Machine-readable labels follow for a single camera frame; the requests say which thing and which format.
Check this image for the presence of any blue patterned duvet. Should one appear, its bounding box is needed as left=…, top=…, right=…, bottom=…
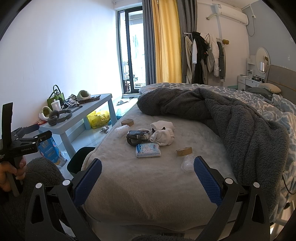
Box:
left=140, top=84, right=295, bottom=220

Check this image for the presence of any green fuzzy slipper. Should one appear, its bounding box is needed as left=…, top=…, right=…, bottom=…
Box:
left=77, top=90, right=91, bottom=101
left=38, top=106, right=52, bottom=121

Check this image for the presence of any balcony glass door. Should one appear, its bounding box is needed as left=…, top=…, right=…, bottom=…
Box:
left=117, top=6, right=145, bottom=95

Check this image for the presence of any dark wooden sticks bundle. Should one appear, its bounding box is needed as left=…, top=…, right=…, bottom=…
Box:
left=78, top=94, right=100, bottom=104

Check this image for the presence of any grey curtain left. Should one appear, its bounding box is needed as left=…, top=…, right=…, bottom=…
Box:
left=142, top=0, right=156, bottom=85

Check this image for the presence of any white lidded mug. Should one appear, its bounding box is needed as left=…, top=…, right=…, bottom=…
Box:
left=51, top=99, right=62, bottom=111

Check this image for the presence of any white sock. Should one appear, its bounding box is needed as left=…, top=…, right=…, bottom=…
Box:
left=150, top=120, right=175, bottom=131
left=150, top=128, right=175, bottom=146

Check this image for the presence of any green fuzzy slipper near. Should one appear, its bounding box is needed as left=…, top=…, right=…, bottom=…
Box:
left=38, top=106, right=52, bottom=121

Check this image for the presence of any grey bed mattress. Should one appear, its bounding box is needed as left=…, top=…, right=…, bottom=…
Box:
left=83, top=116, right=234, bottom=232

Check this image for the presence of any dark teal trash bin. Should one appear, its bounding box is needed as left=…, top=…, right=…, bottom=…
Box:
left=67, top=147, right=95, bottom=177

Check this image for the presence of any person's left hand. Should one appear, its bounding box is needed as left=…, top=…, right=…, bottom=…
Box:
left=0, top=156, right=27, bottom=192

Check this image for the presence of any green fuzzy slipper far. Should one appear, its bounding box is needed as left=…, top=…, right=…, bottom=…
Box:
left=77, top=90, right=91, bottom=101

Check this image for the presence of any dark grey fleece blanket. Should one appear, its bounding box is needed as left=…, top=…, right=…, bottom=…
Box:
left=137, top=88, right=290, bottom=215

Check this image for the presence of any yellow curtain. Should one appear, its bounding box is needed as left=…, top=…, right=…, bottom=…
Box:
left=151, top=0, right=182, bottom=83

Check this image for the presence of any white dresser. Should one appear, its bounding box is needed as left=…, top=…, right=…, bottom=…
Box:
left=237, top=55, right=265, bottom=91

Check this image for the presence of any white sock back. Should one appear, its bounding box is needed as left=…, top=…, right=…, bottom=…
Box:
left=150, top=120, right=175, bottom=131

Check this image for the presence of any yellow plastic bag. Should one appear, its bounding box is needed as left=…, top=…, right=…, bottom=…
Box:
left=87, top=111, right=110, bottom=129

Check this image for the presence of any small grey floor toy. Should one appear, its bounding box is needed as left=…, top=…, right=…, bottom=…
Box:
left=100, top=126, right=109, bottom=133

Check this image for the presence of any brown tape roll near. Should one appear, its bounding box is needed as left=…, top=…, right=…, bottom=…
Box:
left=176, top=147, right=193, bottom=157

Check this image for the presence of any grey over-ear headphones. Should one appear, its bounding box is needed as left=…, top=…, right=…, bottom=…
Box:
left=48, top=110, right=72, bottom=126

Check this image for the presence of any brown tape roll far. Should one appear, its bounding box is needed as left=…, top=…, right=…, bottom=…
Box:
left=121, top=118, right=134, bottom=126

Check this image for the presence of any round vanity mirror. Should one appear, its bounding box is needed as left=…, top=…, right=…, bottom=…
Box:
left=255, top=47, right=270, bottom=74

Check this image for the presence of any brown tape roll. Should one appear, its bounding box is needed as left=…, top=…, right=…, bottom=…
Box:
left=176, top=147, right=193, bottom=157
left=121, top=118, right=134, bottom=126

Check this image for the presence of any blue cat food bag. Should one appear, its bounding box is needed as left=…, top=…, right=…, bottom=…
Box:
left=38, top=137, right=67, bottom=167

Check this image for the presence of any clothes rack with clothes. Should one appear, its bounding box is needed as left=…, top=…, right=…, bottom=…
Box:
left=183, top=32, right=229, bottom=85

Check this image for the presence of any beige pillow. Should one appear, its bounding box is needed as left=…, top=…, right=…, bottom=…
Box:
left=259, top=83, right=281, bottom=94

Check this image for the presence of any white air conditioner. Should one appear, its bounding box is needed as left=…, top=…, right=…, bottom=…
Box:
left=206, top=4, right=249, bottom=26

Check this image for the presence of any green tote bag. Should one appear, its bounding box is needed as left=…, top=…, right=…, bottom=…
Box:
left=47, top=84, right=65, bottom=110

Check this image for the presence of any white sock front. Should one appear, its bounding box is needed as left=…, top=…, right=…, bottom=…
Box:
left=150, top=128, right=175, bottom=146

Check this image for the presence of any blue tissue packet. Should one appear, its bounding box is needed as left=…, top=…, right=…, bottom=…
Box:
left=135, top=143, right=161, bottom=158

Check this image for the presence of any light blue side table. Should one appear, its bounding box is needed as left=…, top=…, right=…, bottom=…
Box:
left=39, top=93, right=117, bottom=158

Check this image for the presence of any grey headboard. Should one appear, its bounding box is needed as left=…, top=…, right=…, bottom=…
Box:
left=265, top=65, right=296, bottom=104

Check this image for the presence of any clear plastic wrapper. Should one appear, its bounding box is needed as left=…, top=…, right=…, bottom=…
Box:
left=115, top=125, right=130, bottom=138
left=181, top=154, right=195, bottom=173

